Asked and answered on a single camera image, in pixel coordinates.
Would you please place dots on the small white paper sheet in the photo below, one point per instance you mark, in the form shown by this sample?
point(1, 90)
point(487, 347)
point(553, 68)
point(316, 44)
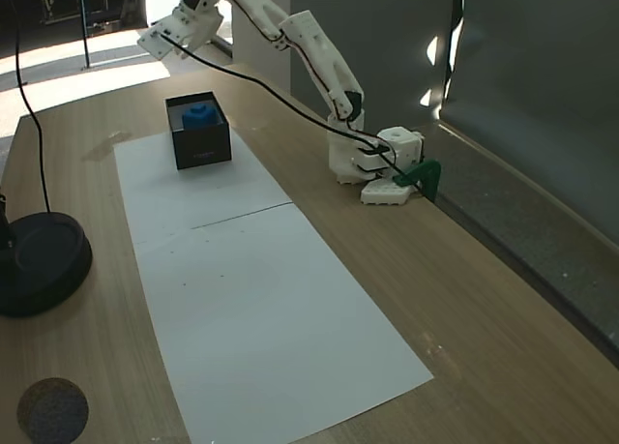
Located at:
point(217, 192)

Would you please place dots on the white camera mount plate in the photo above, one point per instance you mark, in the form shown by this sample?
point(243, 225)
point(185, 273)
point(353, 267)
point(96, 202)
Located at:
point(157, 38)

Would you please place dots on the blue cube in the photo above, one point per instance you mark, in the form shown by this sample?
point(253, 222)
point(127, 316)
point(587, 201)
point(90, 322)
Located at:
point(199, 116)

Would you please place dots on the large white paper sheet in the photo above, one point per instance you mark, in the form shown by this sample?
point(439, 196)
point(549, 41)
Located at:
point(271, 318)

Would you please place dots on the green table clamp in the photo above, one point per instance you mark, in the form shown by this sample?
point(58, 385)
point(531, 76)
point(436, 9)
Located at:
point(425, 173)

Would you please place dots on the thin dark metal pole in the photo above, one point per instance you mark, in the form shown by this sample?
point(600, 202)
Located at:
point(85, 28)

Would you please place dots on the dark brown open box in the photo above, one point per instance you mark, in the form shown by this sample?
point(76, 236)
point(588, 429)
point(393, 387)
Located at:
point(203, 149)

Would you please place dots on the dark grey partition panel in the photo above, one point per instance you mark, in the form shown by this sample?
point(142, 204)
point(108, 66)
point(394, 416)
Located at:
point(541, 86)

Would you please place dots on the black round stand base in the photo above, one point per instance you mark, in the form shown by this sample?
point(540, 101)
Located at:
point(43, 260)

